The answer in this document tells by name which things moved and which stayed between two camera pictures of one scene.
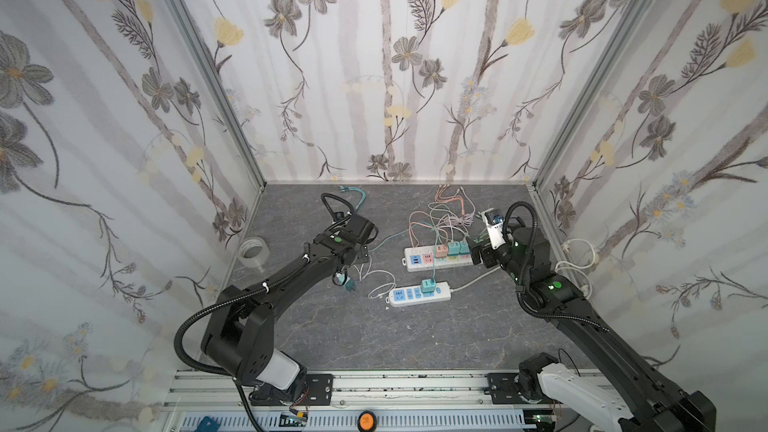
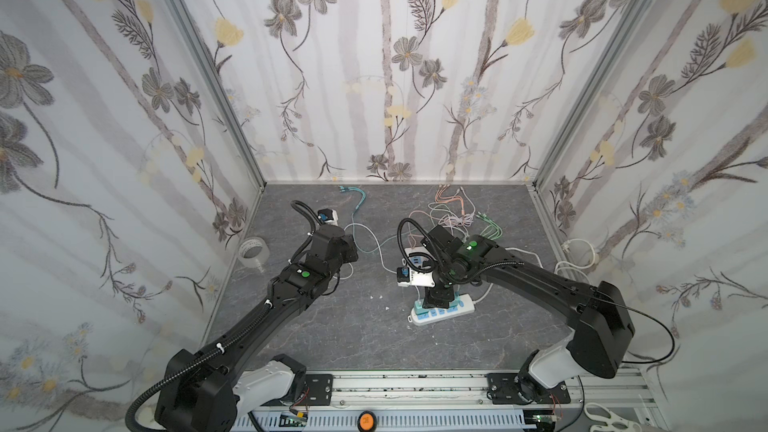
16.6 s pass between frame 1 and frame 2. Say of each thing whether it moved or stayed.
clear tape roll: stayed
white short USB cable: moved
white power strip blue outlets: moved
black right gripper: moved
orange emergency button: stayed
